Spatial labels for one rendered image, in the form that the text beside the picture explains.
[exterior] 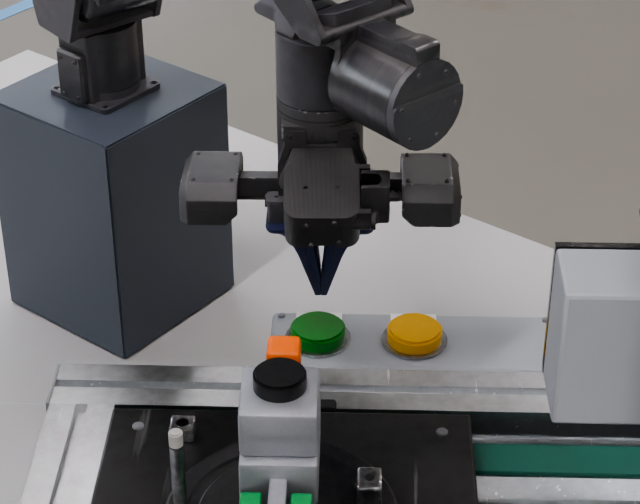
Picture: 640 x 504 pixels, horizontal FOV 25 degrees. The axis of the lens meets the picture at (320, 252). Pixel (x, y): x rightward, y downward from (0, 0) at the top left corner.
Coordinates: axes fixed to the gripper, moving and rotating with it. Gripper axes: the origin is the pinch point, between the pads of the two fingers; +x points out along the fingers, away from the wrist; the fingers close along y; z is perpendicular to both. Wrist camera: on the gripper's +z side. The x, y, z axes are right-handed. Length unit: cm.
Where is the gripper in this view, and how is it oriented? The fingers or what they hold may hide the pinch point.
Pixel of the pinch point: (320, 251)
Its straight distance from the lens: 101.2
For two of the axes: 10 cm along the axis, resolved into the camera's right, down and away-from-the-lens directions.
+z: -0.3, 5.3, -8.5
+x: 0.0, 8.5, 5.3
